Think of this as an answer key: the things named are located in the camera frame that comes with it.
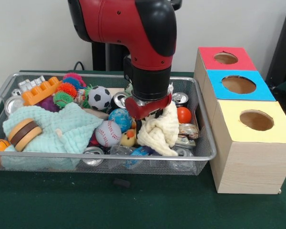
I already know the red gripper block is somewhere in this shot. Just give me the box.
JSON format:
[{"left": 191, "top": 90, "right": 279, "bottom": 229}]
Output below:
[{"left": 125, "top": 94, "right": 173, "bottom": 137}]

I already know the cream yellow cloth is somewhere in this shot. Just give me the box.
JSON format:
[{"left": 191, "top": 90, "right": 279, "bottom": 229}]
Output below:
[{"left": 136, "top": 101, "right": 180, "bottom": 157}]

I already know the white baseball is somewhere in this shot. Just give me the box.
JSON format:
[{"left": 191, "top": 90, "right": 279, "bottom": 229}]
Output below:
[{"left": 95, "top": 120, "right": 123, "bottom": 147}]

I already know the wooden box with three holes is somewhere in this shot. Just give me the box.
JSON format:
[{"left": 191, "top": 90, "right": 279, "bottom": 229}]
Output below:
[{"left": 194, "top": 47, "right": 286, "bottom": 195}]

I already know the shallow mesh bin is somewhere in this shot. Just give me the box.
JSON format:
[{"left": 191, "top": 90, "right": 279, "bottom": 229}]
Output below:
[{"left": 0, "top": 73, "right": 218, "bottom": 177}]

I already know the yellow plush duck toy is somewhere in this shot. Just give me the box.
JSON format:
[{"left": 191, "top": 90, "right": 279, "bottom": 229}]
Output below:
[{"left": 120, "top": 129, "right": 137, "bottom": 147}]

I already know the blue globe ball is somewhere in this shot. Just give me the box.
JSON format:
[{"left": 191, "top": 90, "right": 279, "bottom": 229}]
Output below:
[{"left": 108, "top": 108, "right": 133, "bottom": 133}]

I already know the red ball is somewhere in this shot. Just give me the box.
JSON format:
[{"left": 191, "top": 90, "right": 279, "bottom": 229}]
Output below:
[{"left": 176, "top": 106, "right": 193, "bottom": 124}]

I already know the small soccer ball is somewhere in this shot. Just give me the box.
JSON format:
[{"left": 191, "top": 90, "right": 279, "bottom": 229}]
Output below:
[{"left": 87, "top": 85, "right": 112, "bottom": 111}]

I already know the mint green cloth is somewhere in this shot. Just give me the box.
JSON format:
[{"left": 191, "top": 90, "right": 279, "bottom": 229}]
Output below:
[{"left": 2, "top": 102, "right": 104, "bottom": 171}]

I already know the dark green table cloth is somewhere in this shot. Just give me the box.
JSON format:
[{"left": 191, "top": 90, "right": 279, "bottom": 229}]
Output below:
[{"left": 0, "top": 69, "right": 286, "bottom": 229}]

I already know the orange toy brick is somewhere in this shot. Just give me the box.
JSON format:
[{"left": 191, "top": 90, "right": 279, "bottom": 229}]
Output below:
[{"left": 21, "top": 76, "right": 63, "bottom": 107}]

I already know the toy hamburger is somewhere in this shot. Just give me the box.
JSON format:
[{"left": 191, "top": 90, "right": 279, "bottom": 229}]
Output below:
[{"left": 7, "top": 118, "right": 43, "bottom": 153}]

